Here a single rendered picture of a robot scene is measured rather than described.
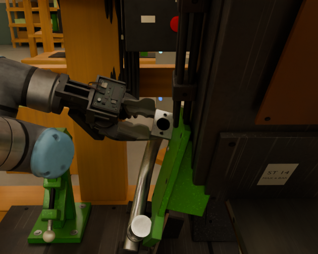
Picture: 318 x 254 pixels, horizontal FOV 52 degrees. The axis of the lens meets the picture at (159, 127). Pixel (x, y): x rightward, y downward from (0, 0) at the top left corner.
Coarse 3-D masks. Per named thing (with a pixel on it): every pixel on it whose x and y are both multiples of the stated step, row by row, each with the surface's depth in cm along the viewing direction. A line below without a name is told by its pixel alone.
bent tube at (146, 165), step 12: (156, 120) 62; (168, 120) 63; (156, 132) 62; (168, 132) 62; (156, 144) 69; (144, 156) 72; (156, 156) 73; (144, 168) 72; (144, 180) 71; (144, 192) 70; (132, 204) 70; (144, 204) 69; (132, 216) 68
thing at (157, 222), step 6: (156, 216) 57; (156, 222) 56; (162, 222) 56; (156, 228) 56; (162, 228) 56; (150, 234) 57; (156, 234) 55; (144, 240) 62; (150, 240) 57; (156, 240) 56; (150, 246) 63
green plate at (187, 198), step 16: (176, 128) 59; (176, 144) 55; (176, 160) 53; (160, 176) 64; (176, 176) 54; (160, 192) 59; (176, 192) 56; (192, 192) 56; (160, 208) 56; (176, 208) 58; (192, 208) 58
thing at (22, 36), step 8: (8, 0) 927; (56, 0) 923; (8, 8) 931; (16, 8) 931; (32, 8) 930; (56, 8) 928; (8, 16) 940; (16, 16) 980; (32, 16) 946; (16, 24) 947; (24, 24) 948; (24, 32) 963; (16, 40) 961; (24, 40) 961; (40, 40) 959; (56, 40) 958
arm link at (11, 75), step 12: (0, 60) 56; (12, 60) 57; (0, 72) 55; (12, 72) 55; (24, 72) 56; (0, 84) 55; (12, 84) 55; (24, 84) 55; (0, 96) 55; (12, 96) 56; (24, 96) 56
